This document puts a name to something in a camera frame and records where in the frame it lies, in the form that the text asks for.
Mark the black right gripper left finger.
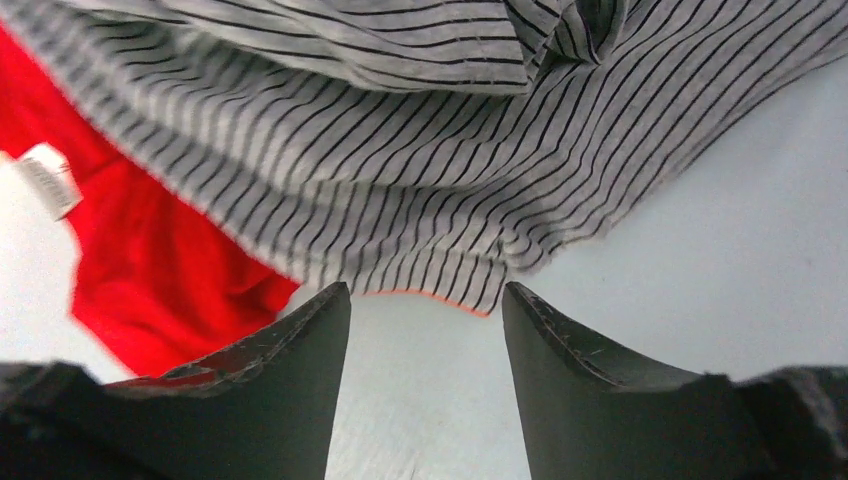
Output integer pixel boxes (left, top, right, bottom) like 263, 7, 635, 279
1, 283, 351, 479

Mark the red garment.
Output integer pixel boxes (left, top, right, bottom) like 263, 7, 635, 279
1, 32, 298, 377

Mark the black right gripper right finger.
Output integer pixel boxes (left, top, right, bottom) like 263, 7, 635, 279
502, 282, 847, 479

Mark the grey striped underwear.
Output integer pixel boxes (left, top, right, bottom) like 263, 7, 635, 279
1, 1, 847, 314

